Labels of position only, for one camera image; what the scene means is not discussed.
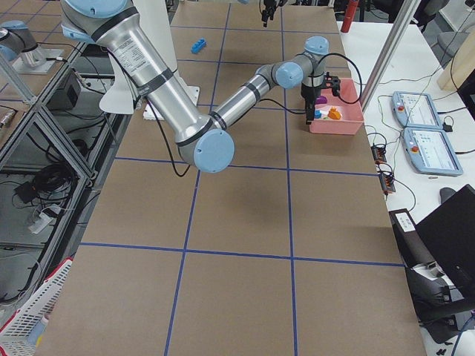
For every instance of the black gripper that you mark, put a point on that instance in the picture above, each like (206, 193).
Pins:
(266, 15)
(309, 93)

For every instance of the purple wedge block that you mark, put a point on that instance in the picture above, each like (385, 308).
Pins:
(321, 100)

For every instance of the orange wedge block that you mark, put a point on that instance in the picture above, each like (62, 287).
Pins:
(334, 113)

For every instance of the long blue studded block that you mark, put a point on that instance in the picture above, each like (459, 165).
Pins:
(198, 46)

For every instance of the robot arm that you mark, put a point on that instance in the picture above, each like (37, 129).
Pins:
(137, 36)

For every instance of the pink plastic box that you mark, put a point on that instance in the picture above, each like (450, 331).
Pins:
(352, 115)

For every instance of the orange terminal block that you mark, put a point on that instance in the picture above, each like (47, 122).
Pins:
(387, 182)
(379, 154)

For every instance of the red cylinder bottle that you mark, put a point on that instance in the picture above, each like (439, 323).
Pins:
(352, 6)

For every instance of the upper teach pendant tablet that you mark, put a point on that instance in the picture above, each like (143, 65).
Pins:
(415, 110)

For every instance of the teach pendant tablet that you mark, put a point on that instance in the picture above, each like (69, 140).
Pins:
(415, 110)
(430, 152)

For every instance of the lower teach pendant tablet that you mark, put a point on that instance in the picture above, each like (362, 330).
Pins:
(430, 152)

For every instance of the black laptop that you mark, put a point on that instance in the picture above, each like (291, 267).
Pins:
(448, 234)

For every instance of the white plastic basket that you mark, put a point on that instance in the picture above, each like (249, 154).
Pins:
(22, 333)

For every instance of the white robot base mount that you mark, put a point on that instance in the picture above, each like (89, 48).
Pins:
(119, 98)

